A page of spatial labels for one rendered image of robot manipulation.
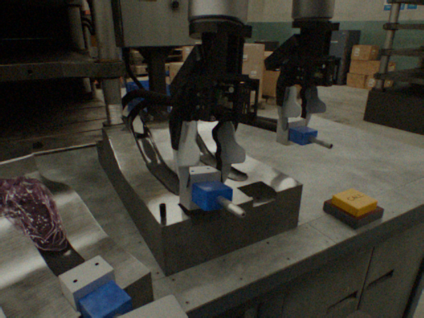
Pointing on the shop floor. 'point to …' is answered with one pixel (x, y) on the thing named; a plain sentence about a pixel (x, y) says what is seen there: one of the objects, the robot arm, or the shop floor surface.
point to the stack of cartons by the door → (366, 67)
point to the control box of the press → (151, 36)
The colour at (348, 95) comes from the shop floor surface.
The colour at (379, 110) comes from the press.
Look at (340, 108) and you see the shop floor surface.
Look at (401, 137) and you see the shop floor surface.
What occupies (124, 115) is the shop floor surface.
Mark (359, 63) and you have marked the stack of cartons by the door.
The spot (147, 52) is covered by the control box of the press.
